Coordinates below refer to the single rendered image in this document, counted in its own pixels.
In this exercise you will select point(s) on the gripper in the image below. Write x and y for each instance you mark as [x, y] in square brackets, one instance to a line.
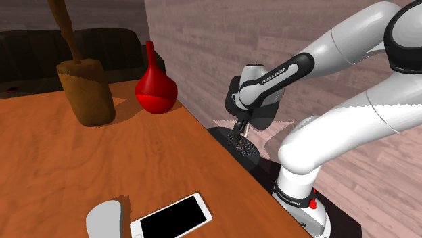
[241, 124]

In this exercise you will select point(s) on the grey rounded object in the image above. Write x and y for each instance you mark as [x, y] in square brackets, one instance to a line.
[104, 219]

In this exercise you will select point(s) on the brown wooden table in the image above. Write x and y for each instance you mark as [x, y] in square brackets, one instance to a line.
[108, 158]

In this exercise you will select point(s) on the red long-necked vase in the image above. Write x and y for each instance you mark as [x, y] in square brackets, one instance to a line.
[156, 89]

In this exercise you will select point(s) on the white smartphone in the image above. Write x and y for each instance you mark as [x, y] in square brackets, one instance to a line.
[173, 219]

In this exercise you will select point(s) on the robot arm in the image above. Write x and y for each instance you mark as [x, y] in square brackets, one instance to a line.
[346, 131]

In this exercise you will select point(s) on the dark sofa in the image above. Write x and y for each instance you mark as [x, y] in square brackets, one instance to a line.
[108, 49]

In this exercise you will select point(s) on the black speckled round object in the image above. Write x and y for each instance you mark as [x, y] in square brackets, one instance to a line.
[245, 155]

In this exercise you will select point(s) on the dark robot stand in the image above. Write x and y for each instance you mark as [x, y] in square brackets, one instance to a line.
[341, 221]

